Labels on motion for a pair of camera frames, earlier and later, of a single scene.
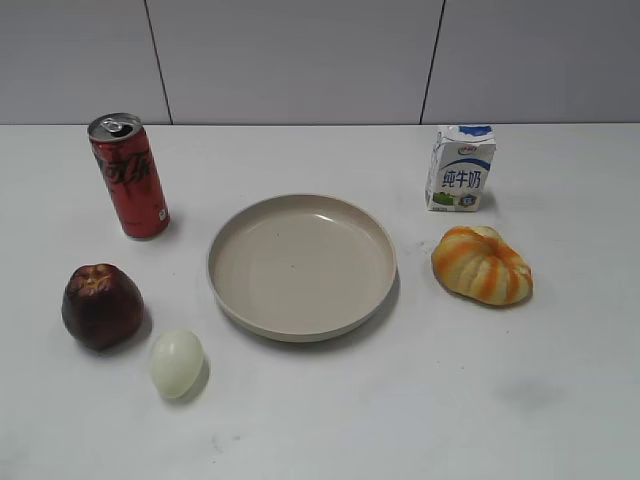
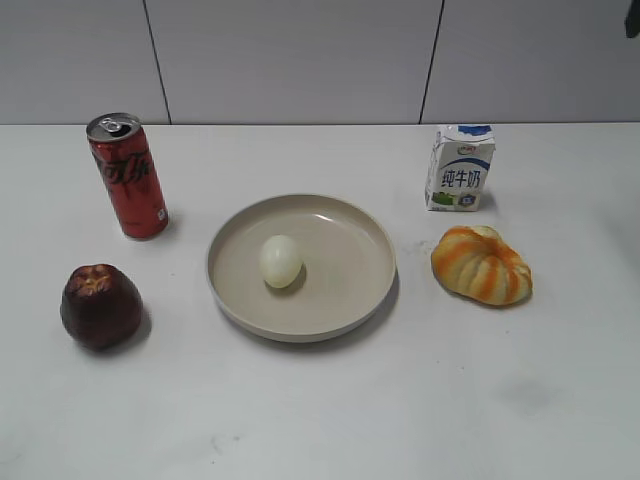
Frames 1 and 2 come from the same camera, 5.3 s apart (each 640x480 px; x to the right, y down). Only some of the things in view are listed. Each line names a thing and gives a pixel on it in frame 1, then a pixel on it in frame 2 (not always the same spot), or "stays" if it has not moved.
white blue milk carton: (459, 168) stays
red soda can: (122, 143) stays
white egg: (177, 360) → (280, 261)
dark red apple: (102, 310) stays
